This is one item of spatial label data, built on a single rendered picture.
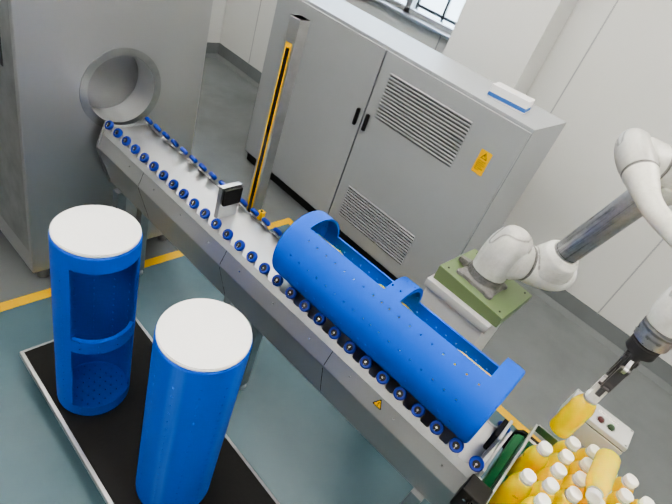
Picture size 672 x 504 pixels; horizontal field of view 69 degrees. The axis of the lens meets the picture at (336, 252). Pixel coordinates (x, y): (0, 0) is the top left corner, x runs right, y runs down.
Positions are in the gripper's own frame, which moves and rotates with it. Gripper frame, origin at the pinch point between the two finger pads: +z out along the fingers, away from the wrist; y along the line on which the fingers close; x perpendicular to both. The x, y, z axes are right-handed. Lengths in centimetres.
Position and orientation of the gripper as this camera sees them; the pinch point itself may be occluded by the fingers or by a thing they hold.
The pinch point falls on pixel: (599, 389)
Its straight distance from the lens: 159.3
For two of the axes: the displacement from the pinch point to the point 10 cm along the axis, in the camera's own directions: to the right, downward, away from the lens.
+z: -3.0, 7.6, 5.8
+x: 7.1, 5.8, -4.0
